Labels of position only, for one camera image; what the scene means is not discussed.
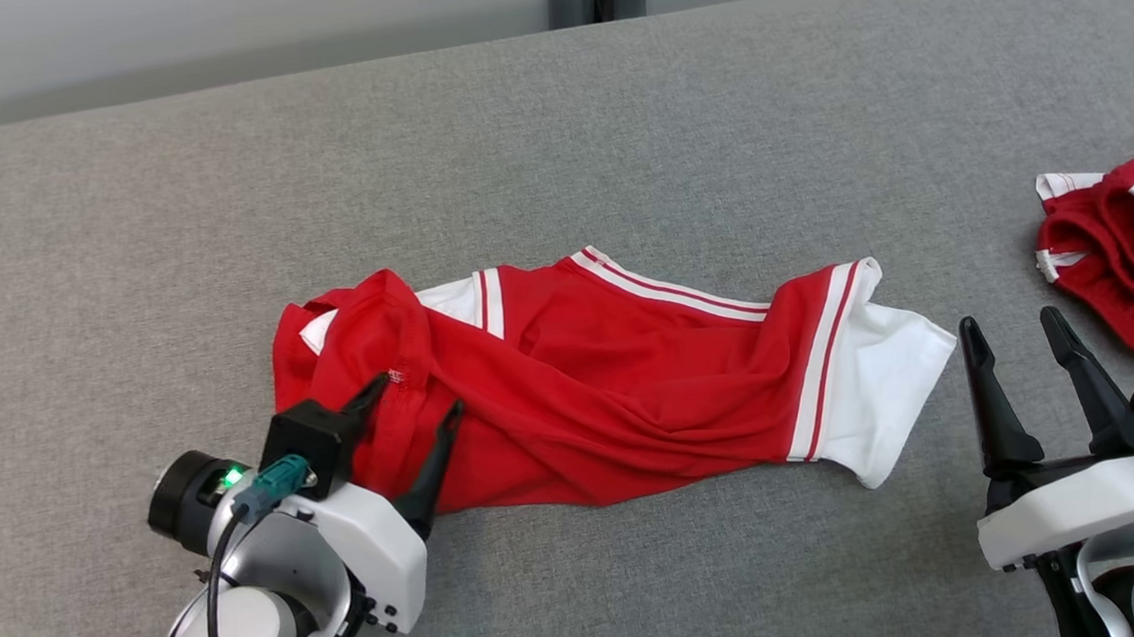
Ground red white Bulls jersey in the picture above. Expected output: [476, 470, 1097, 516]
[266, 223, 967, 527]

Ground red white basketball shorts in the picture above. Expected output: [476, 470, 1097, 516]
[1030, 145, 1134, 378]

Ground teal cable connector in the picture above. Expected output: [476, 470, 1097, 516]
[229, 452, 316, 523]

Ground black cylindrical motor housing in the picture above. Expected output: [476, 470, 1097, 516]
[144, 447, 257, 559]

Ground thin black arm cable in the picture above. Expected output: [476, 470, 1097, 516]
[198, 505, 258, 637]

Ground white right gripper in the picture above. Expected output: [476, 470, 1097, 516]
[957, 301, 1134, 572]

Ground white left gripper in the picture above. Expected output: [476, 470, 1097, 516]
[300, 368, 479, 637]

